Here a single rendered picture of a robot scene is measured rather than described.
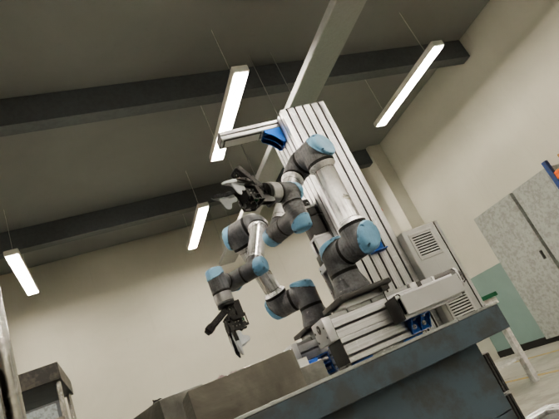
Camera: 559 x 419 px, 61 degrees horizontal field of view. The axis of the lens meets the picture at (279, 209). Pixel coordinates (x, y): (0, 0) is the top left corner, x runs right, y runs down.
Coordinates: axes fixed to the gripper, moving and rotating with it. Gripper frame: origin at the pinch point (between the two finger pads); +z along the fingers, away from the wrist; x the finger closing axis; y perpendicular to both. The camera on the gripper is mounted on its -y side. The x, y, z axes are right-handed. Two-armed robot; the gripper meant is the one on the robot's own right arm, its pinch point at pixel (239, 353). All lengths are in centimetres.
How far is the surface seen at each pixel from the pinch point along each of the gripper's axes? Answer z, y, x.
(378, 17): -329, 341, 180
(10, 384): -17, -74, -9
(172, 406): 12, -32, -59
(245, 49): -329, 170, 203
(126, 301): -224, -12, 645
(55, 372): -95, -108, 376
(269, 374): 17, -20, -112
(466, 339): 24, 1, -129
